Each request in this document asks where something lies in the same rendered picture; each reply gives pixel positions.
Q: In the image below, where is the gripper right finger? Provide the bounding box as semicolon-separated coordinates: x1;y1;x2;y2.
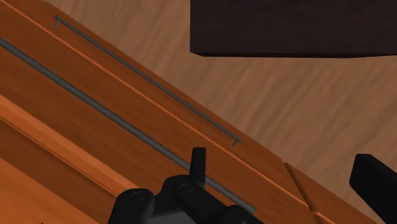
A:
349;153;397;224

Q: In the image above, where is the dark robot stand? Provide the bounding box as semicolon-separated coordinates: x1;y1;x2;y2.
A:
190;0;397;59

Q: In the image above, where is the brown wooden chest of drawers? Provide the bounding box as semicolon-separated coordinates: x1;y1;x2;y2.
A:
0;0;378;224

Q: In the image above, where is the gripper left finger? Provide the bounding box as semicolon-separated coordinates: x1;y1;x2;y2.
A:
107;147;237;224

